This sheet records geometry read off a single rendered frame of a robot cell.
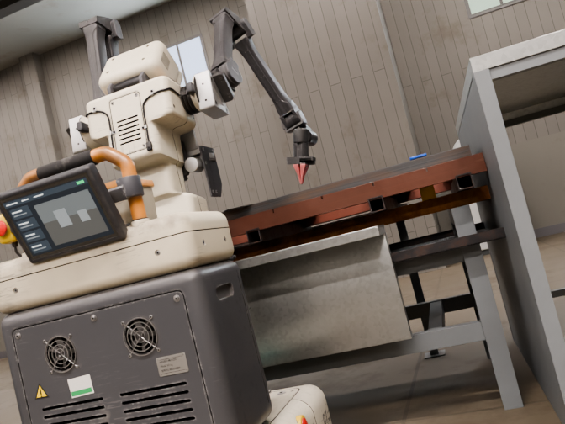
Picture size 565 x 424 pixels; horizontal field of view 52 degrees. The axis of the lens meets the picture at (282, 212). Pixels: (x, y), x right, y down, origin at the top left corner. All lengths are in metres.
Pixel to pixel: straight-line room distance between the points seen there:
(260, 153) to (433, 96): 2.70
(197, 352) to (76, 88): 9.60
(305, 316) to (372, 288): 0.25
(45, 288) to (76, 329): 0.12
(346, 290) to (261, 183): 7.05
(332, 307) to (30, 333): 0.96
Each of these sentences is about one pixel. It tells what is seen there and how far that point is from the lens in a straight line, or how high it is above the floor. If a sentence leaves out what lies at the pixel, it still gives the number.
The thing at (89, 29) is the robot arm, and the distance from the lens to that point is 2.17.
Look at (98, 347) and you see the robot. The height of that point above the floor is 0.57.
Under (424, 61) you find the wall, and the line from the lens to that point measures 8.69.
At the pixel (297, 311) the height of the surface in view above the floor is 0.46.
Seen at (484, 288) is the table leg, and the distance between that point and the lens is 2.01.
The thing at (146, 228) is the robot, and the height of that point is 0.79.
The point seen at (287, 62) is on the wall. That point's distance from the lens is 7.57.
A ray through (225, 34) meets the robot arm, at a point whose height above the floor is 1.42.
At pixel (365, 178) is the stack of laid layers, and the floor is 0.85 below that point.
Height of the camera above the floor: 0.68
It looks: 4 degrees up
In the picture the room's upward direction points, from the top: 14 degrees counter-clockwise
